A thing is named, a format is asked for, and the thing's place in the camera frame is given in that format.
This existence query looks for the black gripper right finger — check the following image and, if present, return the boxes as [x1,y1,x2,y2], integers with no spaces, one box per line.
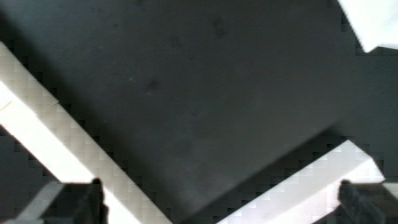
[337,180,398,224]

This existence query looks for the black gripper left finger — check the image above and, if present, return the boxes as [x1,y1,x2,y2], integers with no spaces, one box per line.
[16,178,110,224]

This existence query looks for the white drawer box front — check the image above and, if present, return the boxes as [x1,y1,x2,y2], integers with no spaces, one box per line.
[0,43,398,224]

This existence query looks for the white drawer frame cabinet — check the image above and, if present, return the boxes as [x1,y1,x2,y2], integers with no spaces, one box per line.
[337,0,398,53]

